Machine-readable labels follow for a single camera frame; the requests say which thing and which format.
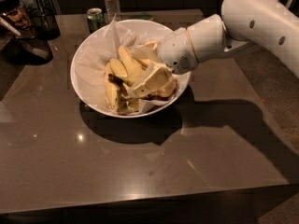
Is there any white bowl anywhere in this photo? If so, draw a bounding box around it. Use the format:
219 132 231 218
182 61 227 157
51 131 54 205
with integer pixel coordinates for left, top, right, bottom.
69 19 193 119

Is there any dark jar with lid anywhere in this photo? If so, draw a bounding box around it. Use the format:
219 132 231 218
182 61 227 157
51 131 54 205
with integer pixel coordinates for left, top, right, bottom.
0 0 36 39

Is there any clear plastic water bottle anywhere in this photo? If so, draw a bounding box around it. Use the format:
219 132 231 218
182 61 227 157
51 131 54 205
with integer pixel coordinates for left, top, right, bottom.
104 0 121 22

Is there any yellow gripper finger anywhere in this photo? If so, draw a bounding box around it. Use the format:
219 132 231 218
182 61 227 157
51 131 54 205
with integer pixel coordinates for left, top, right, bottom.
127 63 172 98
129 40 159 61

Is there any black wire basket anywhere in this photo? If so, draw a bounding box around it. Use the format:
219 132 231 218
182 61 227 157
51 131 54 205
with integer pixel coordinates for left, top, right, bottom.
30 0 61 40

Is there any green soda can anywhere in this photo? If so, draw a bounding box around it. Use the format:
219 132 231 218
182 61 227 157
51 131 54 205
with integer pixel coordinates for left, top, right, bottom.
86 7 105 33

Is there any white paper liner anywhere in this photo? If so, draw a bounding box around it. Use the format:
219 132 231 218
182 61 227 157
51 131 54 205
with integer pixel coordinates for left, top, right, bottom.
74 14 189 114

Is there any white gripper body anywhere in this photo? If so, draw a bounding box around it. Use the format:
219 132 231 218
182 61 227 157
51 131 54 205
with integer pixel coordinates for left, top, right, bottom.
157 28 198 75

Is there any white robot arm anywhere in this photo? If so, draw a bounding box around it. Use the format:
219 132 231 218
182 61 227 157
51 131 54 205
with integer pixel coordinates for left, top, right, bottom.
132 0 299 77

